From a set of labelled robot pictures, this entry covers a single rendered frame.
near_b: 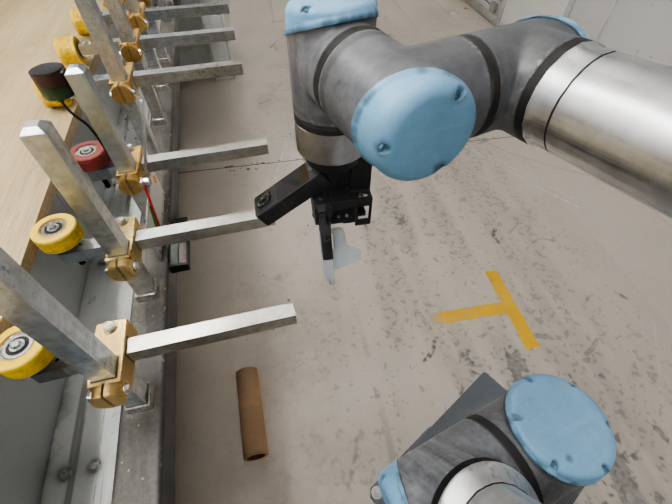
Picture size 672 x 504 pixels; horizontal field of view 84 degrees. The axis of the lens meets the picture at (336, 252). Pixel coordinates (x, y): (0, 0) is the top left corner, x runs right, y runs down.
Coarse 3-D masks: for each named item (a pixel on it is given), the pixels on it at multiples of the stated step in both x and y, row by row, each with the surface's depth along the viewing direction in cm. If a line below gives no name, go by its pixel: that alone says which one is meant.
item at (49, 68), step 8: (40, 64) 70; (48, 64) 70; (56, 64) 70; (32, 72) 68; (40, 72) 68; (48, 72) 68; (40, 88) 70; (48, 88) 70; (72, 96) 73; (64, 104) 75; (72, 112) 76; (80, 120) 77; (96, 136) 81
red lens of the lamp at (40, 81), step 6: (60, 72) 69; (36, 78) 68; (42, 78) 68; (48, 78) 68; (54, 78) 69; (60, 78) 70; (36, 84) 69; (42, 84) 69; (48, 84) 69; (54, 84) 69; (60, 84) 70
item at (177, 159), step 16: (224, 144) 96; (240, 144) 96; (256, 144) 96; (160, 160) 92; (176, 160) 93; (192, 160) 94; (208, 160) 95; (224, 160) 96; (96, 176) 91; (112, 176) 92
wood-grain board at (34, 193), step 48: (0, 0) 155; (48, 0) 155; (96, 0) 155; (0, 48) 124; (48, 48) 124; (0, 96) 104; (0, 144) 89; (0, 192) 78; (48, 192) 79; (0, 240) 70
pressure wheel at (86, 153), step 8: (80, 144) 88; (88, 144) 88; (96, 144) 88; (72, 152) 86; (80, 152) 87; (88, 152) 86; (96, 152) 86; (104, 152) 87; (80, 160) 84; (88, 160) 85; (96, 160) 86; (104, 160) 88; (88, 168) 86; (96, 168) 87; (104, 184) 94
